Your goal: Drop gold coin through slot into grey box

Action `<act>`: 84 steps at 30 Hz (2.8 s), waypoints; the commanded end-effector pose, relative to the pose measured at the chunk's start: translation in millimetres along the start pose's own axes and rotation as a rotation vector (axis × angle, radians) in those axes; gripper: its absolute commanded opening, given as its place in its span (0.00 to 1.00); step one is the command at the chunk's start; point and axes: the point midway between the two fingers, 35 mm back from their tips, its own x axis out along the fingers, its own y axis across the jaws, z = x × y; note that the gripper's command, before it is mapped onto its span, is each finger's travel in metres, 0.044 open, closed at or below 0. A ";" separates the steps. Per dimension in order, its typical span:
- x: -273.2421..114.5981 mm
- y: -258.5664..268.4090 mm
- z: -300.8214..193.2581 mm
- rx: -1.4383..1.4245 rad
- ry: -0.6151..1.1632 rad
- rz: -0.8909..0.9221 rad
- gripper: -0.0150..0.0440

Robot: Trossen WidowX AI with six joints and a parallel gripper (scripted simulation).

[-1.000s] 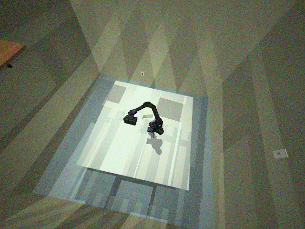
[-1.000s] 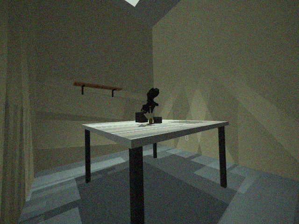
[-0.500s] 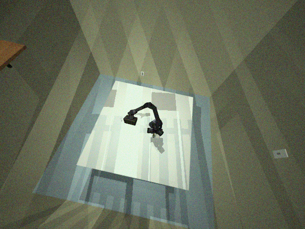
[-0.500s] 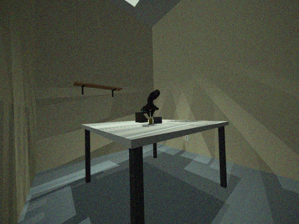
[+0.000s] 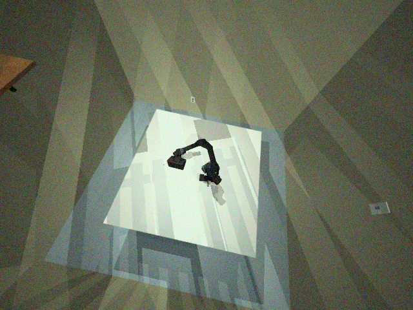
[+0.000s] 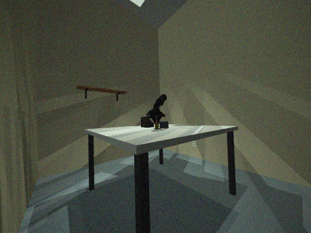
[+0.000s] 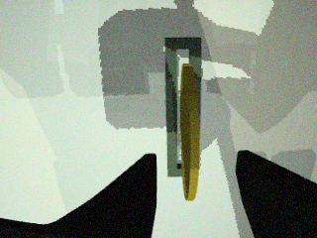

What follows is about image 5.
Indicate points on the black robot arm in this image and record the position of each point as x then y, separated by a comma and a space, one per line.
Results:
211, 172

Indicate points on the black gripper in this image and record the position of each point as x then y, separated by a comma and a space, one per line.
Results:
203, 177

